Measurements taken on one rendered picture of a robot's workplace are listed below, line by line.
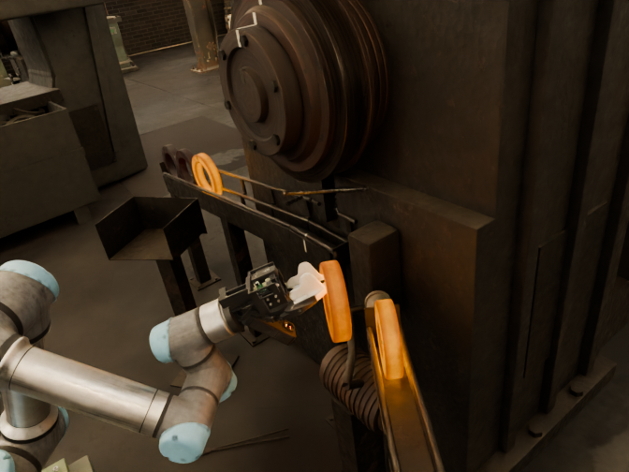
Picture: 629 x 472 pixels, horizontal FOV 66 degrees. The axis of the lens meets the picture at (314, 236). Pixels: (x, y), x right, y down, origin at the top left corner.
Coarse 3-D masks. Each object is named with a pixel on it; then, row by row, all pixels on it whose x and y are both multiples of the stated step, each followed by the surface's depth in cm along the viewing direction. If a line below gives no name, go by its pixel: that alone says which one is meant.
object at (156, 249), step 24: (120, 216) 165; (144, 216) 174; (168, 216) 170; (192, 216) 160; (120, 240) 166; (144, 240) 169; (168, 240) 149; (192, 240) 161; (168, 264) 164; (168, 288) 170
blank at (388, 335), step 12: (384, 300) 95; (384, 312) 91; (384, 324) 89; (396, 324) 89; (384, 336) 88; (396, 336) 88; (384, 348) 88; (396, 348) 88; (384, 360) 91; (396, 360) 88; (384, 372) 96; (396, 372) 90
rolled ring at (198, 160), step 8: (192, 160) 190; (200, 160) 184; (208, 160) 182; (192, 168) 194; (200, 168) 193; (208, 168) 181; (216, 168) 182; (200, 176) 194; (216, 176) 182; (200, 184) 194; (208, 184) 195; (216, 184) 183; (216, 192) 185
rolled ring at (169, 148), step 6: (168, 144) 215; (162, 150) 219; (168, 150) 211; (174, 150) 211; (168, 156) 221; (174, 156) 210; (168, 162) 222; (174, 162) 211; (168, 168) 223; (174, 168) 224; (174, 174) 222
